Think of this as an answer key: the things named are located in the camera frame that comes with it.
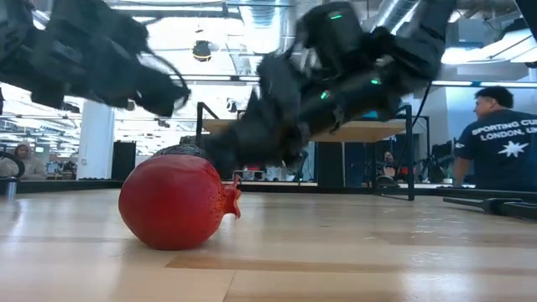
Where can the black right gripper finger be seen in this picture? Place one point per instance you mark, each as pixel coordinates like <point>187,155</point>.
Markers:
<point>289,147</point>
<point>239,147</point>

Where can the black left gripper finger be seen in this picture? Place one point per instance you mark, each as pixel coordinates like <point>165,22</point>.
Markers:
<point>163,94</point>

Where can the dark purple plum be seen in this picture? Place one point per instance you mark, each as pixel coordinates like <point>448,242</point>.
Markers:
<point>180,150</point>

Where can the red pomegranate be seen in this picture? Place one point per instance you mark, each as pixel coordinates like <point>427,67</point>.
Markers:
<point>176,201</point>

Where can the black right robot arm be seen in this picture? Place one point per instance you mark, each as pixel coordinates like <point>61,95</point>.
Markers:
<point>377,50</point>

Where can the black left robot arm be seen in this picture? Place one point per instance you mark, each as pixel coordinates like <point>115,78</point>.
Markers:
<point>46,42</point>

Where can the black ceiling lamp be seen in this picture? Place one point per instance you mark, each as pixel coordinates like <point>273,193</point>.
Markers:
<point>201,51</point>

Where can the raised wooden shelf black legs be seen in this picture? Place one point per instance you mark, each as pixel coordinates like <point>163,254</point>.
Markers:
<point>361,131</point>

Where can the white pillar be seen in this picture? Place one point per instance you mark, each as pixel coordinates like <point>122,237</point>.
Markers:
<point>95,142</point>

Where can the black cabinet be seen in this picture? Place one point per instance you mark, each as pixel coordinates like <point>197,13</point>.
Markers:
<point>123,161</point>

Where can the person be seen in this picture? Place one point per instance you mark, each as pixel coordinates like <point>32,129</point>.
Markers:
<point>499,151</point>
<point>29,164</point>
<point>388,164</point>

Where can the small metal cylinder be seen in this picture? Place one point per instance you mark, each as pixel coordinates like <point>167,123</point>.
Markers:
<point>11,189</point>

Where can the black aluminium table frame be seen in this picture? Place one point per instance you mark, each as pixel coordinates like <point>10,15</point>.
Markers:
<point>63,185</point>

